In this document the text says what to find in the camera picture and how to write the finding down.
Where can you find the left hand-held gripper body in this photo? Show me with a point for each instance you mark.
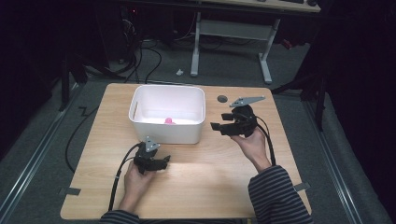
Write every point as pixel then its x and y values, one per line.
pixel 144 158

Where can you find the grey tape piece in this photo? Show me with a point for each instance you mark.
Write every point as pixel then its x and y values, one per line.
pixel 70 191
pixel 303 186

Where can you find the pink bone toy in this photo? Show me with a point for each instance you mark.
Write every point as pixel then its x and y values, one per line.
pixel 169 121

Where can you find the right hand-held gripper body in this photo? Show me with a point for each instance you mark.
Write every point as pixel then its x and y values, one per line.
pixel 244 121

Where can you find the metal floor rail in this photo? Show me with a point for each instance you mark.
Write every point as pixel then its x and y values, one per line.
pixel 34 155
pixel 334 165

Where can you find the person's right hand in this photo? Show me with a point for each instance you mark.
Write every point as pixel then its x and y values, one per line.
pixel 253 147

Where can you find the white plastic bin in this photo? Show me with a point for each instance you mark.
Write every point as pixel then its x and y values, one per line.
pixel 168 109

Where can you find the black metal stand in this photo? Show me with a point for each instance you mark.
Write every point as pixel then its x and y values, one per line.
pixel 65 81
pixel 319 102

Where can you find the red object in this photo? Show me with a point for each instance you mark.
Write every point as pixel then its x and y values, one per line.
pixel 287 44

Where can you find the white-framed wooden desk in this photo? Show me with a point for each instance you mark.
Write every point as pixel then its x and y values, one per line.
pixel 233 29

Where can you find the person's left hand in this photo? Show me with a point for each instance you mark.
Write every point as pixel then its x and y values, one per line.
pixel 137 186

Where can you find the white paper scrap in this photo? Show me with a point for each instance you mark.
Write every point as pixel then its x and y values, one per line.
pixel 180 72

